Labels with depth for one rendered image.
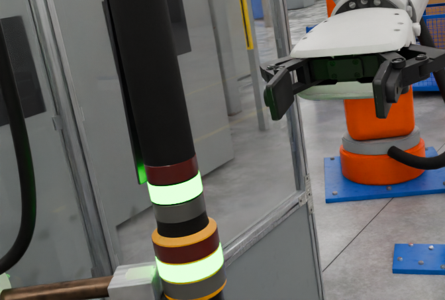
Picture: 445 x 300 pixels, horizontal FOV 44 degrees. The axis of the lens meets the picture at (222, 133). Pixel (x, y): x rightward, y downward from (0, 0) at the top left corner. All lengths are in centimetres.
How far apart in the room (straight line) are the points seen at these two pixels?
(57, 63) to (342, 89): 75
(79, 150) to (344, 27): 77
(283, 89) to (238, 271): 123
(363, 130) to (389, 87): 391
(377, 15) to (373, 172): 387
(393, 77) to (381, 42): 5
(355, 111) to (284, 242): 256
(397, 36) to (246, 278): 128
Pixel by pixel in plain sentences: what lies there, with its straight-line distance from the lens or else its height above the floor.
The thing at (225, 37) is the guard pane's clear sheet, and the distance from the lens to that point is 157.
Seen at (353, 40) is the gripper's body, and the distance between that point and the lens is 49.
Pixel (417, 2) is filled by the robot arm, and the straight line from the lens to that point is 62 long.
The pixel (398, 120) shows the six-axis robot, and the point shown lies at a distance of 434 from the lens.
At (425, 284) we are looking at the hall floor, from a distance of 327.
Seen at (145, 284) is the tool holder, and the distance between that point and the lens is 38.
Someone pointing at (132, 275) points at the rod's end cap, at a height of 155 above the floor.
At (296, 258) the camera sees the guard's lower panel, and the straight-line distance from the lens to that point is 193.
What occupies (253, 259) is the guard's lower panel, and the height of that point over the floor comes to 91.
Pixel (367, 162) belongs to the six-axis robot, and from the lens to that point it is 438.
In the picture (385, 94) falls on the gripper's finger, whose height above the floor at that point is 162.
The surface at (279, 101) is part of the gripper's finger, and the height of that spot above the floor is 162.
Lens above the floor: 172
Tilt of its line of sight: 15 degrees down
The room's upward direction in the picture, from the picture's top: 10 degrees counter-clockwise
